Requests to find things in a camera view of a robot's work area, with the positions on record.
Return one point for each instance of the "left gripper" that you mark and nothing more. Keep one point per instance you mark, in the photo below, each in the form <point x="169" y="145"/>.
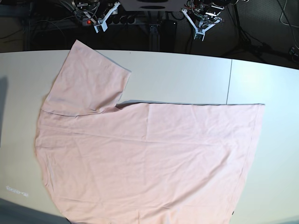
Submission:
<point x="201" y="23"/>

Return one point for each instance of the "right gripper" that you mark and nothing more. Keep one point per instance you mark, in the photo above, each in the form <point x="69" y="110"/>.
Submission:
<point x="101" y="22"/>

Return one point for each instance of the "pink T-shirt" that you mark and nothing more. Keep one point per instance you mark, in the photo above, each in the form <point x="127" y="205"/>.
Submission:
<point x="143" y="163"/>

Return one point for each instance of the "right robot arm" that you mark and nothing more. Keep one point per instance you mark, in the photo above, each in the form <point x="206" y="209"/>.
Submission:
<point x="92" y="12"/>

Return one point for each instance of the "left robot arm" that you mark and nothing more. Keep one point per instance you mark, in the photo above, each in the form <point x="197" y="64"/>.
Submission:
<point x="215" y="7"/>

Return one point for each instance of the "black power strip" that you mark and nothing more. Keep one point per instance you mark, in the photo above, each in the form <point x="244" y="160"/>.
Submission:
<point x="114" y="20"/>

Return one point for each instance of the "black power adapter box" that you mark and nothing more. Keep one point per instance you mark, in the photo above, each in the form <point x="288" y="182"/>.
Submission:
<point x="168" y="31"/>

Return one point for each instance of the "aluminium table leg post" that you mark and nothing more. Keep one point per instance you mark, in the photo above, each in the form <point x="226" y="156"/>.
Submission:
<point x="154" y="38"/>

